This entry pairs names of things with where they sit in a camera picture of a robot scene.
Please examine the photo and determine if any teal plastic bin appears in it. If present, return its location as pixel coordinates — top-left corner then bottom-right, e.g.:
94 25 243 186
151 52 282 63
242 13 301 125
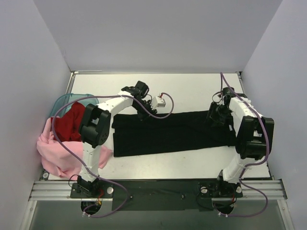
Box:
49 93 99 117

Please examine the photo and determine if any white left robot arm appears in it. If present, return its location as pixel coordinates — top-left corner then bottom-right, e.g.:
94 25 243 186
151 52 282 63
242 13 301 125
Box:
77 81 156 197

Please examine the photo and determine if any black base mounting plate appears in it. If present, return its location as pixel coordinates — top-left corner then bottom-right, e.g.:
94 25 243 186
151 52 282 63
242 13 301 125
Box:
70 179 243 212

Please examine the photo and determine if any aluminium front rail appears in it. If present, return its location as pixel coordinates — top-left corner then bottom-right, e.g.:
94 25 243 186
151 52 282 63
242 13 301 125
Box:
28 180 287 201

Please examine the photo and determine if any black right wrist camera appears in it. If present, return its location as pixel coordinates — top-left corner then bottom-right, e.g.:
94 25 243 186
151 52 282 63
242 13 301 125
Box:
212 87 235 104

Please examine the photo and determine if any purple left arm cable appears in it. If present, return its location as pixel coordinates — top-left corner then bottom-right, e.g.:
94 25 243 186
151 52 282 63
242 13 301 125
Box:
51 92 175 218

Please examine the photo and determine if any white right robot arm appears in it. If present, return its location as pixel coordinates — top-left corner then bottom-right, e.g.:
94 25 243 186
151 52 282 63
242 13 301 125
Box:
206 88 274 196

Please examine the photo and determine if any pink t shirt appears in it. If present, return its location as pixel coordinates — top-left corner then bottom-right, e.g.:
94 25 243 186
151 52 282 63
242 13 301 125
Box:
36 118 113 179

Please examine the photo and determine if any black t shirt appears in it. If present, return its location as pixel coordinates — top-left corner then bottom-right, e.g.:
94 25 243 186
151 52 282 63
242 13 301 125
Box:
112 111 236 157

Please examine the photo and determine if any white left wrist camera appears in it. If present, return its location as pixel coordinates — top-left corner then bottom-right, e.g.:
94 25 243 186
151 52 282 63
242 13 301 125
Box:
152 96 166 109

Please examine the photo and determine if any red t shirt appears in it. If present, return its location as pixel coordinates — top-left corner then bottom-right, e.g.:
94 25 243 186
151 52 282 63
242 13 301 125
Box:
54 102 85 142

